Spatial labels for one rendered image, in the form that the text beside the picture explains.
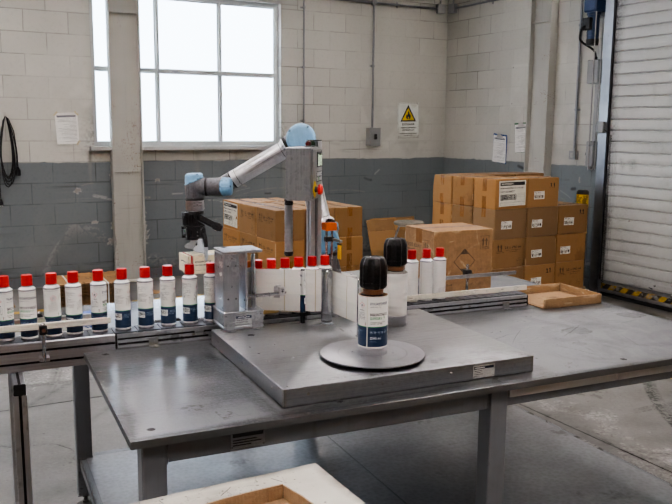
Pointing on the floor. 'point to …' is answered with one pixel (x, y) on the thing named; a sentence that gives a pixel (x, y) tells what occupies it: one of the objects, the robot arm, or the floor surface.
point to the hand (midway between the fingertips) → (202, 258)
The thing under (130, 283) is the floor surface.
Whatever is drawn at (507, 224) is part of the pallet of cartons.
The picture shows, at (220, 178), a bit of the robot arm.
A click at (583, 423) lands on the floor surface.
